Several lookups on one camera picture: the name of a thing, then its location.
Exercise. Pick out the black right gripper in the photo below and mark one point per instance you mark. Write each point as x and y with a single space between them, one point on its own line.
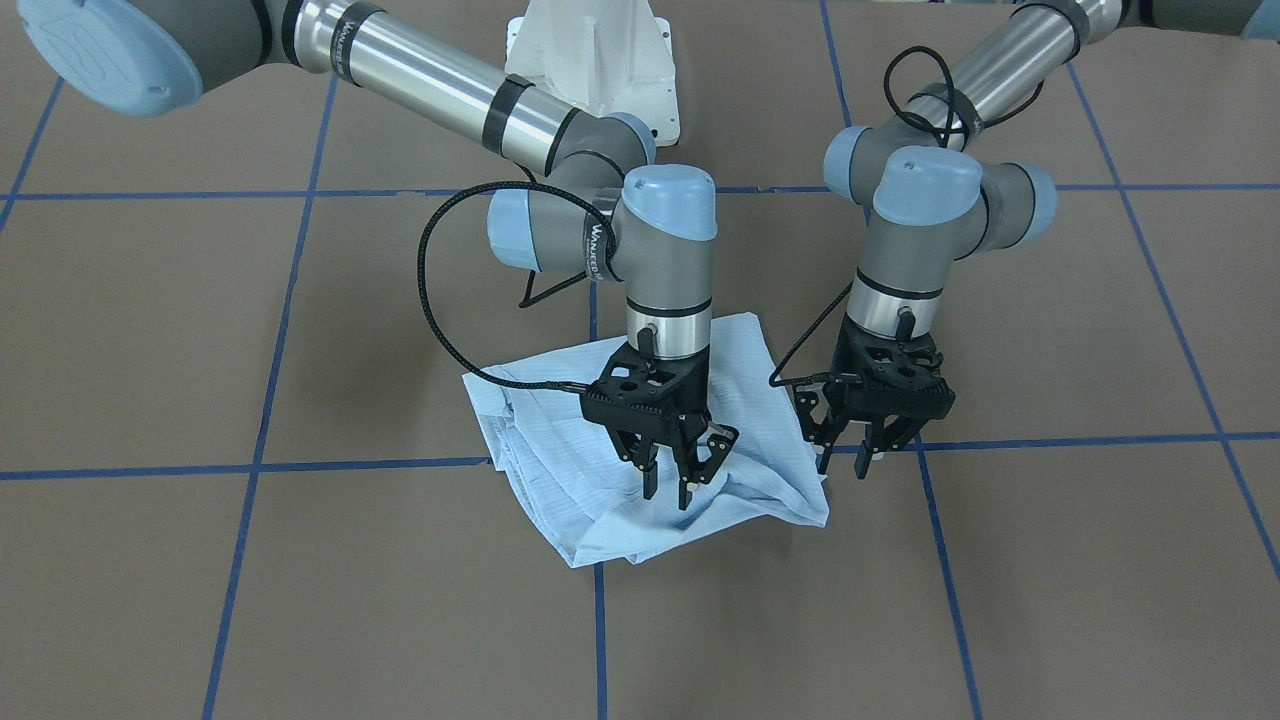
697 394

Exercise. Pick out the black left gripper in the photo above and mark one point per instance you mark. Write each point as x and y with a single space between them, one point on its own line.
838 404

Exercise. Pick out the light blue button shirt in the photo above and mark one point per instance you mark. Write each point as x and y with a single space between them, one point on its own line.
589 503

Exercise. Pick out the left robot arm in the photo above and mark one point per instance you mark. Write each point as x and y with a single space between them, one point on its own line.
931 204

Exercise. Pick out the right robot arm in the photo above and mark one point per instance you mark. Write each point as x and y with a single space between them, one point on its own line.
600 207

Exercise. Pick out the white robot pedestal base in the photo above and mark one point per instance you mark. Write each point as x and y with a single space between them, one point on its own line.
604 57

